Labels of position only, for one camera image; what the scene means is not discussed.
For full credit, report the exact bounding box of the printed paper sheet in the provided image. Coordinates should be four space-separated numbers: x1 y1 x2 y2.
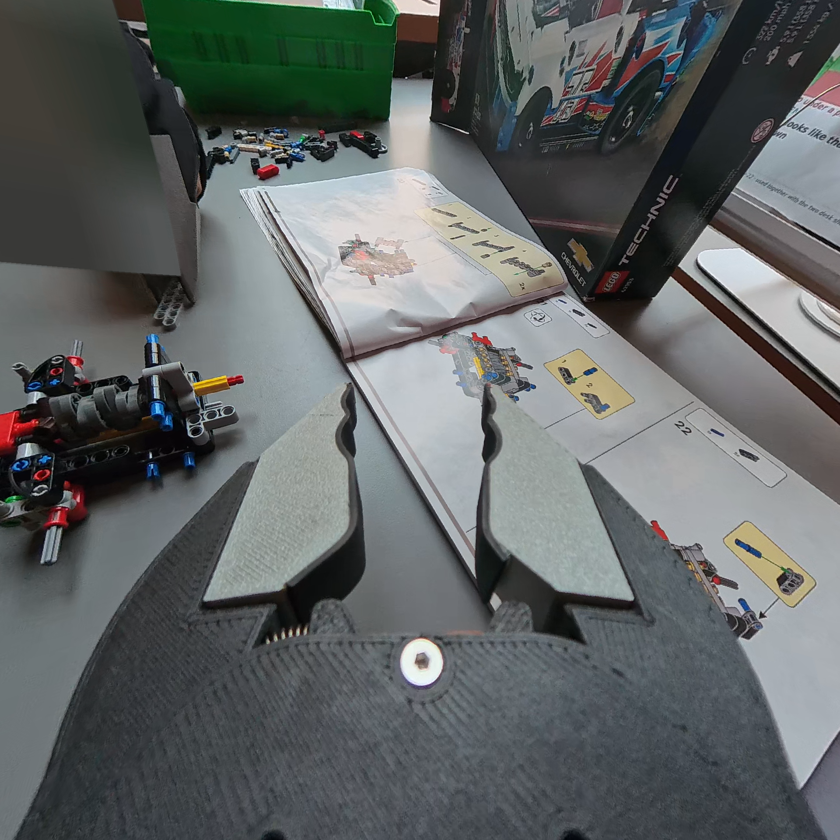
735 66 840 231

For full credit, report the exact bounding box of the white monitor stand base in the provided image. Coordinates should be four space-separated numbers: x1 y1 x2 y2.
696 248 840 370

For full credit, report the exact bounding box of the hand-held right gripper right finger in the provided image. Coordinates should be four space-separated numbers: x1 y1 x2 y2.
474 384 637 629

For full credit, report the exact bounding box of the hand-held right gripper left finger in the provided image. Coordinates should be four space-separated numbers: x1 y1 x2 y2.
202 382 366 609

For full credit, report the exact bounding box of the lego chassis assembly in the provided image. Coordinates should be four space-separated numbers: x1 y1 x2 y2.
0 333 245 567

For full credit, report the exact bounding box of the pile of lego pieces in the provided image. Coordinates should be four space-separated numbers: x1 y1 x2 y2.
207 125 389 181

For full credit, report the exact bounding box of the grey lego beam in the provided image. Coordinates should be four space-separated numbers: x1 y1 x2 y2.
153 277 189 327

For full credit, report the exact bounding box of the lego set box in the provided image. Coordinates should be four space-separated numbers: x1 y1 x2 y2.
430 0 840 303

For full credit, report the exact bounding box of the green plastic bin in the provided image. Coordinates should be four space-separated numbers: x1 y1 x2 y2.
141 0 400 122

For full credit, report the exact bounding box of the lego instruction booklet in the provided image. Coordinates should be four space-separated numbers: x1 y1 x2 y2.
239 168 840 790

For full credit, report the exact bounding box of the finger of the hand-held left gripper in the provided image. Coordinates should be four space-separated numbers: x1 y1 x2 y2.
0 0 202 303

